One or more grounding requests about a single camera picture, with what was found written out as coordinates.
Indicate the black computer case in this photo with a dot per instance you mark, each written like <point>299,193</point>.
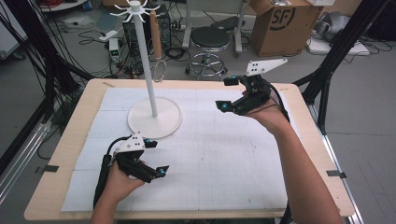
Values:
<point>130,31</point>

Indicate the grey crumpled bag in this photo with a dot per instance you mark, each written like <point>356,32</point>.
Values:
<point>334,23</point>

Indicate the white gridded foam mat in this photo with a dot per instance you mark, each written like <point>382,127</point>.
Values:
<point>202,155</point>

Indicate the white hook rack stand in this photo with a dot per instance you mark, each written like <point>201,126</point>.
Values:
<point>155,121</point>

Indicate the white flat board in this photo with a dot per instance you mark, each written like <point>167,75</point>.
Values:
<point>339,48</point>

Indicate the person's left hand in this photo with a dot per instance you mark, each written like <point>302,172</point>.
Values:
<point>120,185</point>

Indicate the black metal frame post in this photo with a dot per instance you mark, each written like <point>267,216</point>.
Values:
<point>46,56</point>
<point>336,53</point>

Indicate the black tape strip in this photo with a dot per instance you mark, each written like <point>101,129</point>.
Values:
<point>46,169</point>
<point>336,174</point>

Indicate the white power strip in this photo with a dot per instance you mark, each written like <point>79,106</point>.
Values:
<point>108,35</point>

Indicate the small device with green display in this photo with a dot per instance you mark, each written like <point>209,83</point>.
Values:
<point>114,49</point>

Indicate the brown cardboard box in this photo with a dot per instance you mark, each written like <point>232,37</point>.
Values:
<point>280,37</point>

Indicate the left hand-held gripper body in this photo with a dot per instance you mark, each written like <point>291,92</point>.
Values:
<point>132,161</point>

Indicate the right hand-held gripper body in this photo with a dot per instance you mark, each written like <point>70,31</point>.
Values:
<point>253,93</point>

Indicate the black round stool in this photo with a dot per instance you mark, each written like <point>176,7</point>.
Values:
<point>209,37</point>

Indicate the aluminium rail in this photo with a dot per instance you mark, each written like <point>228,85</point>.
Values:
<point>21,158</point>
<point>339,165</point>

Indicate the person's right hand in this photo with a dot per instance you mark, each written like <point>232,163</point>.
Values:
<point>271,118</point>

